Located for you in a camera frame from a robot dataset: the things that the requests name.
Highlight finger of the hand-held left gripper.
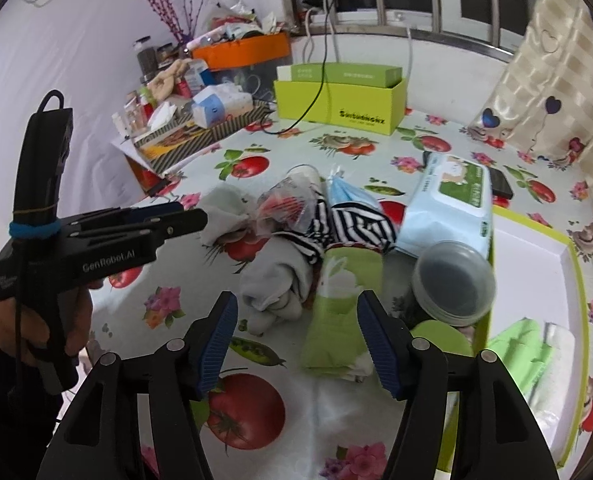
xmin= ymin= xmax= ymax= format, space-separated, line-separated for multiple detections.
xmin=65 ymin=208 xmax=210 ymax=252
xmin=59 ymin=202 xmax=185 ymax=234

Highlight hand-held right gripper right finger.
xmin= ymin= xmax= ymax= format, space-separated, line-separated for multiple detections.
xmin=356 ymin=290 xmax=559 ymax=480

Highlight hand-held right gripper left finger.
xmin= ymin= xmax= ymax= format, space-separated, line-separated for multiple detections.
xmin=41 ymin=291 xmax=240 ymax=480

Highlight green rabbit print towel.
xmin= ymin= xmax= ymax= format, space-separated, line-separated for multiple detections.
xmin=299 ymin=244 xmax=388 ymax=382

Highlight black white striped cloth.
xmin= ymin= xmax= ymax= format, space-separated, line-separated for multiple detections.
xmin=281 ymin=199 xmax=398 ymax=267

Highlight white box with green rim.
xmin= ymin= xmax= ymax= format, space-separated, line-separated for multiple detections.
xmin=435 ymin=205 xmax=590 ymax=474

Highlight person's left forearm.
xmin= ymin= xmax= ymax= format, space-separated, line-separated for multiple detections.
xmin=0 ymin=350 xmax=77 ymax=480

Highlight person's left hand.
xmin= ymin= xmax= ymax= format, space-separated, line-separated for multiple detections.
xmin=0 ymin=289 xmax=96 ymax=367

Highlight green round lid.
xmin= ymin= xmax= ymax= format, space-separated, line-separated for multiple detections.
xmin=409 ymin=319 xmax=473 ymax=359

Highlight striped tray box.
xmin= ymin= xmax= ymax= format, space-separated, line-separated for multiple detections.
xmin=133 ymin=100 xmax=278 ymax=172

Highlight fruit print tablecloth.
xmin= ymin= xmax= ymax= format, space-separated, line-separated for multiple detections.
xmin=84 ymin=105 xmax=593 ymax=480

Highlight clear round plastic container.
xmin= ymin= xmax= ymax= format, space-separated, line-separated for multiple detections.
xmin=410 ymin=241 xmax=498 ymax=324

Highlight white tissue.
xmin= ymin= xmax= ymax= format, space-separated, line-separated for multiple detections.
xmin=146 ymin=101 xmax=178 ymax=134

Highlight clear plastic bag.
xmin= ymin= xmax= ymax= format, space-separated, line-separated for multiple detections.
xmin=255 ymin=164 xmax=328 ymax=242

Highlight blue white tissue pack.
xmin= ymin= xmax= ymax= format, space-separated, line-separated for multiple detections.
xmin=191 ymin=84 xmax=254 ymax=129

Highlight beige plush toy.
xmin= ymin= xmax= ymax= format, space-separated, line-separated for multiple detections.
xmin=148 ymin=58 xmax=193 ymax=104

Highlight light green cloth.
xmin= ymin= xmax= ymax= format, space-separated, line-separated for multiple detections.
xmin=485 ymin=319 xmax=545 ymax=397

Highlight dark glass jar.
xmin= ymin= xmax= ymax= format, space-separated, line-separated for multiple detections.
xmin=135 ymin=35 xmax=158 ymax=82

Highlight wet wipes pack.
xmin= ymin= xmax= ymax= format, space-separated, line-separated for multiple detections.
xmin=393 ymin=152 xmax=495 ymax=262

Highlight blue face mask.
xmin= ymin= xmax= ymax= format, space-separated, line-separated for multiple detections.
xmin=325 ymin=169 xmax=383 ymax=212

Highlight orange box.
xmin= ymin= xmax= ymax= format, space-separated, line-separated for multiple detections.
xmin=192 ymin=32 xmax=292 ymax=72

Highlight lime green cardboard box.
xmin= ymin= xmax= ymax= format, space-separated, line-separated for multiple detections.
xmin=274 ymin=62 xmax=408 ymax=137

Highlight black phone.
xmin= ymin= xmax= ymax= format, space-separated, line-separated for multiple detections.
xmin=488 ymin=168 xmax=515 ymax=201

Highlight purple flower branches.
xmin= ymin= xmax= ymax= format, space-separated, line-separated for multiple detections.
xmin=127 ymin=0 xmax=208 ymax=44

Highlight clear plastic bottle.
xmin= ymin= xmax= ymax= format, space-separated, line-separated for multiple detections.
xmin=210 ymin=0 xmax=253 ymax=17

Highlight flat dark green box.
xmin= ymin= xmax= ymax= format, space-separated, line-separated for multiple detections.
xmin=290 ymin=62 xmax=403 ymax=88

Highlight beige heart print curtain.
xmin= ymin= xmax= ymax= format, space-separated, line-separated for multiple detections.
xmin=467 ymin=0 xmax=593 ymax=202

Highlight black cable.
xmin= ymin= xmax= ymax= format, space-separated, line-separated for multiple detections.
xmin=263 ymin=0 xmax=338 ymax=136

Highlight white cable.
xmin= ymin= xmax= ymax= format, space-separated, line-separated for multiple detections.
xmin=405 ymin=29 xmax=418 ymax=82
xmin=303 ymin=7 xmax=318 ymax=65

